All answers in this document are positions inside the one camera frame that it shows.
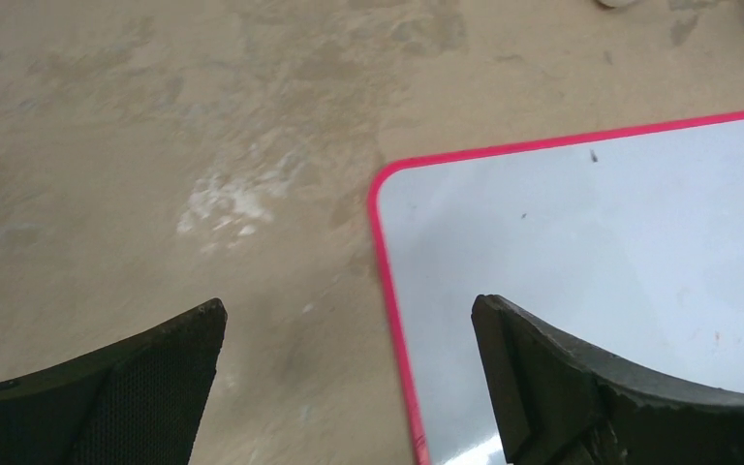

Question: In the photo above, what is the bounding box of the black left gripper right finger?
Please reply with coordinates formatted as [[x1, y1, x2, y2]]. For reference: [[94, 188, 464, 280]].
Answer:
[[472, 294, 744, 464]]

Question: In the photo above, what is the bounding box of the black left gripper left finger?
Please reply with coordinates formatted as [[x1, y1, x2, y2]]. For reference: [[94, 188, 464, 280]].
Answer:
[[0, 298, 228, 464]]

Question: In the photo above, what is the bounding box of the white board with pink rim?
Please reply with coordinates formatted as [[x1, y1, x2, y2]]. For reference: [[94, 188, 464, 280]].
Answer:
[[368, 111, 744, 464]]

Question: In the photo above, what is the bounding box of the white PVC pipe frame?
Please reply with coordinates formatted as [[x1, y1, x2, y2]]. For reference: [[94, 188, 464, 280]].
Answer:
[[597, 0, 638, 9]]

